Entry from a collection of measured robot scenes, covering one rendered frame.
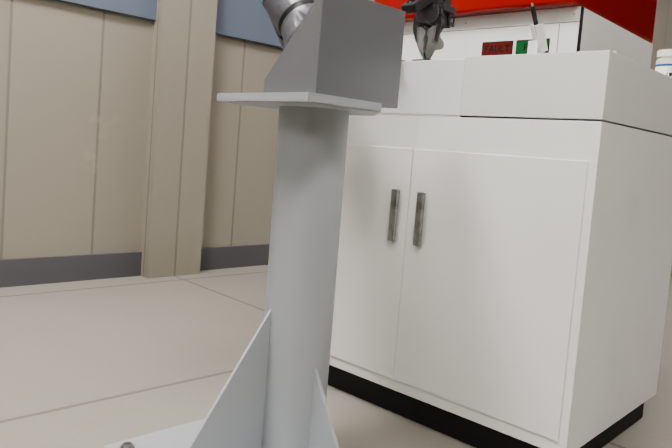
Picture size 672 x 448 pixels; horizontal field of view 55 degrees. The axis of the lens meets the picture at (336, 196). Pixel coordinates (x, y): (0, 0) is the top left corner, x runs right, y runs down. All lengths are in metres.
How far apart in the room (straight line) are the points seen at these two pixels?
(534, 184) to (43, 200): 2.28
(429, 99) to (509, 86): 0.22
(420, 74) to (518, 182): 0.40
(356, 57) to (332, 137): 0.18
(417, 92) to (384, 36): 0.26
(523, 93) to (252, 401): 0.93
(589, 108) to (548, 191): 0.20
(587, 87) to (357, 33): 0.51
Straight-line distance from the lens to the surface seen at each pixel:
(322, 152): 1.41
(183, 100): 3.36
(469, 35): 2.41
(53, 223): 3.22
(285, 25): 1.51
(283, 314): 1.47
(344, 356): 1.92
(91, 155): 3.25
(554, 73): 1.54
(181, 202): 3.38
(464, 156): 1.62
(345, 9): 1.43
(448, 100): 1.66
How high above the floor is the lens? 0.72
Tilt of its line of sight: 4 degrees down
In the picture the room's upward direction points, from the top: 5 degrees clockwise
